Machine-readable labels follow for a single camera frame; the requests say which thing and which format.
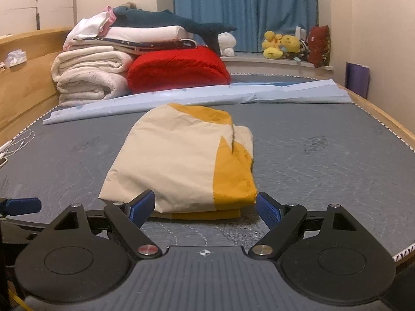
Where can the wooden bed frame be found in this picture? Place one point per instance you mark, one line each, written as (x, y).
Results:
(26, 84)

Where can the blue curtain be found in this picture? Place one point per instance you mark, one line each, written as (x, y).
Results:
(252, 18)

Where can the blue shark plush toy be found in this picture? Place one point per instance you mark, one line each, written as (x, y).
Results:
(208, 32)

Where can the white plush toy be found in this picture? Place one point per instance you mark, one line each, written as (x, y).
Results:
(226, 44)

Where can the yellow plush toys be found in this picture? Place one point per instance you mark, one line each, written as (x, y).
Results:
(284, 46)

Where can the purple paper bag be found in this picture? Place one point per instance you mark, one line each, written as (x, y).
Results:
(357, 79)

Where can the light blue folded sheet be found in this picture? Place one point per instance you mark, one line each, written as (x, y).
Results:
(312, 92)

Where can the red folded blanket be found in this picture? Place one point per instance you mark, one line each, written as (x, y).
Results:
(178, 68)

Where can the dark red plush toy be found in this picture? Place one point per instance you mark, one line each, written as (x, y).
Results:
(319, 46)

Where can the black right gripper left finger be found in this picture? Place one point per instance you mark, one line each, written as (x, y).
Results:
(111, 234)

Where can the cream and yellow jacket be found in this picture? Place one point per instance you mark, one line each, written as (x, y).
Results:
(195, 159)

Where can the white folded clothes stack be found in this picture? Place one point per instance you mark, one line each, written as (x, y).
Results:
(99, 30)

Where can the white tissue pack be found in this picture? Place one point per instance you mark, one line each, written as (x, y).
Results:
(15, 58)

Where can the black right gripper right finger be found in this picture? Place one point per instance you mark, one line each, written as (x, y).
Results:
(288, 223)

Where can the cream folded quilt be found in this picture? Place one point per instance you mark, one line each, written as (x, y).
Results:
(90, 74)

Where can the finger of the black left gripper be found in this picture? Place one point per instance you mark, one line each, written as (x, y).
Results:
(17, 207)

